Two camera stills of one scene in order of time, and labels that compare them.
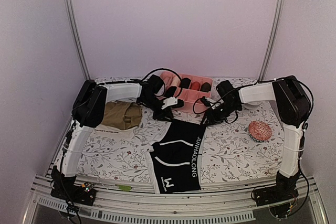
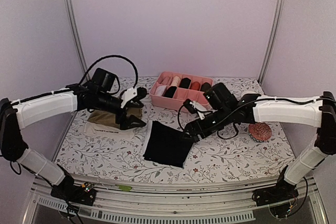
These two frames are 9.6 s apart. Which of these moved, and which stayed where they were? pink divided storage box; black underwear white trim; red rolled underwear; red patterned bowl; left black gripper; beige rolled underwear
Moved: left black gripper; black underwear white trim
Stayed: red rolled underwear; beige rolled underwear; red patterned bowl; pink divided storage box
